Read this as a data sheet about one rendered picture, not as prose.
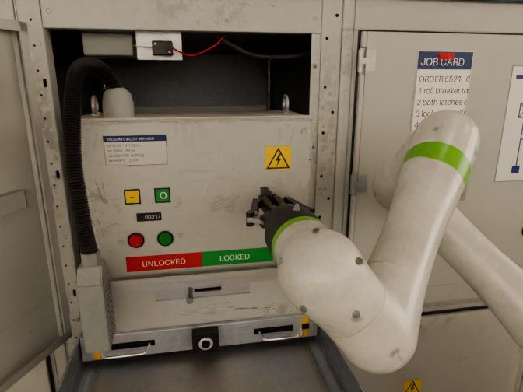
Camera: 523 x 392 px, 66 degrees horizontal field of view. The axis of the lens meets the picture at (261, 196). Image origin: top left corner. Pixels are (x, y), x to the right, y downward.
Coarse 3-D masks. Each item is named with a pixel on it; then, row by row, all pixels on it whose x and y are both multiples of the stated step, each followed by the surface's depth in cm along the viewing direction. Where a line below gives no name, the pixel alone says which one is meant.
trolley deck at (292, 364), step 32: (192, 352) 95; (224, 352) 95; (256, 352) 95; (288, 352) 95; (96, 384) 85; (128, 384) 85; (160, 384) 85; (192, 384) 85; (224, 384) 85; (256, 384) 85; (288, 384) 85; (320, 384) 85
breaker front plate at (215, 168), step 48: (96, 144) 79; (192, 144) 82; (240, 144) 84; (288, 144) 86; (96, 192) 81; (144, 192) 83; (192, 192) 85; (240, 192) 87; (288, 192) 89; (96, 240) 84; (192, 240) 88; (240, 240) 90; (240, 288) 93
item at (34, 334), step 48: (0, 48) 80; (0, 96) 81; (0, 144) 82; (0, 192) 83; (48, 192) 92; (0, 240) 84; (0, 288) 85; (48, 288) 98; (0, 336) 85; (48, 336) 99; (0, 384) 86
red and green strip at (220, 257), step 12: (204, 252) 89; (216, 252) 89; (228, 252) 90; (240, 252) 90; (252, 252) 91; (264, 252) 91; (132, 264) 87; (144, 264) 87; (156, 264) 88; (168, 264) 88; (180, 264) 89; (192, 264) 89; (204, 264) 90; (216, 264) 90
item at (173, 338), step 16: (224, 320) 94; (240, 320) 94; (256, 320) 94; (272, 320) 95; (288, 320) 96; (128, 336) 90; (144, 336) 90; (160, 336) 91; (176, 336) 92; (224, 336) 94; (240, 336) 95; (256, 336) 96; (272, 336) 96; (304, 336) 98; (112, 352) 90; (128, 352) 91; (160, 352) 92
